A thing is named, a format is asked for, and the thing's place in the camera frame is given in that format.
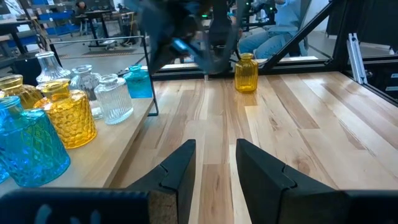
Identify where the silver aluminium bracket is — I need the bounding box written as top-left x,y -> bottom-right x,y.
346,32 -> 369,85

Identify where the yellow ribbed glass bottle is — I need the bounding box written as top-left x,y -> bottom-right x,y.
234,52 -> 259,93

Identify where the black rig frame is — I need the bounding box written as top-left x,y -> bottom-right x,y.
118,0 -> 398,108

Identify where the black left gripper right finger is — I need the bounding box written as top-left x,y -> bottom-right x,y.
235,138 -> 348,224

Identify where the teal diamond-pattern glass vase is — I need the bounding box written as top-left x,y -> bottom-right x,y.
0,95 -> 72,189

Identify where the wooden shelf with black frame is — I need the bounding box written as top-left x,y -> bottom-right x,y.
0,35 -> 160,195

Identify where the teal ring-embossed glass bottle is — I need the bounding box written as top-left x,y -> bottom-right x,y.
123,63 -> 154,100

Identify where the blue storage shelf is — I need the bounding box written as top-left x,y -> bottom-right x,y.
30,0 -> 81,38

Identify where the yellow ribbed tapered glass vase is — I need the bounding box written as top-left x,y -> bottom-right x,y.
0,74 -> 44,110

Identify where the clear wide-fluted glass jar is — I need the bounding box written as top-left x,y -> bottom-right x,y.
70,64 -> 103,121

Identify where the person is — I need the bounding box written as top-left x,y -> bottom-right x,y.
74,0 -> 90,12
238,0 -> 313,60

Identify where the black curtain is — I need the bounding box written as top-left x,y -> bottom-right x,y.
325,0 -> 398,54

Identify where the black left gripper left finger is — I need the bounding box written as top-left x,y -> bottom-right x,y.
126,139 -> 197,224

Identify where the clear ribbed glass bottle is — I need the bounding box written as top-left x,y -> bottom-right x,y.
35,51 -> 72,85

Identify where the background black table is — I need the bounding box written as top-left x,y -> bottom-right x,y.
74,9 -> 137,50

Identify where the yellow diamond-pattern glass vase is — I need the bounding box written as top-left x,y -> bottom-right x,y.
33,78 -> 98,150

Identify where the tall teal pebbled glass vase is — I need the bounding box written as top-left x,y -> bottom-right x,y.
0,166 -> 10,185

